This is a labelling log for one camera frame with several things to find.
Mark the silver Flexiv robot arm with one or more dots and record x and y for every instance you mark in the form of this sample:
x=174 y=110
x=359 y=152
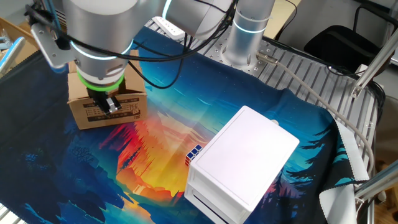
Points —
x=102 y=28

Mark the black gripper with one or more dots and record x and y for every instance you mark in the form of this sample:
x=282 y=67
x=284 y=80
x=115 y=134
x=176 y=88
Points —
x=104 y=95

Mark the colourful landscape print cloth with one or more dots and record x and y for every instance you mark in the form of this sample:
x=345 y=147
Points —
x=186 y=109

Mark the blue faced Rubik's cube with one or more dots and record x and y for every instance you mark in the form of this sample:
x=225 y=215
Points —
x=192 y=153

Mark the aluminium frame profile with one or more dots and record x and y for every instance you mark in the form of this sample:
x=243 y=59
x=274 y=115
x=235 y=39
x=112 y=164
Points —
x=376 y=60
x=376 y=183

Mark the white power strip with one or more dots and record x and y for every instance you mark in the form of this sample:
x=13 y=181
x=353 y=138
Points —
x=169 y=29

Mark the black office chair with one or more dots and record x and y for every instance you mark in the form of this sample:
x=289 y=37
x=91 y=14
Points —
x=342 y=46

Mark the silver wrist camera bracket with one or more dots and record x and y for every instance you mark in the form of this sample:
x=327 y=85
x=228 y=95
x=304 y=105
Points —
x=46 y=43

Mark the white plastic enclosure box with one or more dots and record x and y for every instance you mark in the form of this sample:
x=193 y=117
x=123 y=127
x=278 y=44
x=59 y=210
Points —
x=242 y=155

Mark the small brown cardboard box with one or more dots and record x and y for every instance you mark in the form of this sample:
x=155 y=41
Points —
x=132 y=109

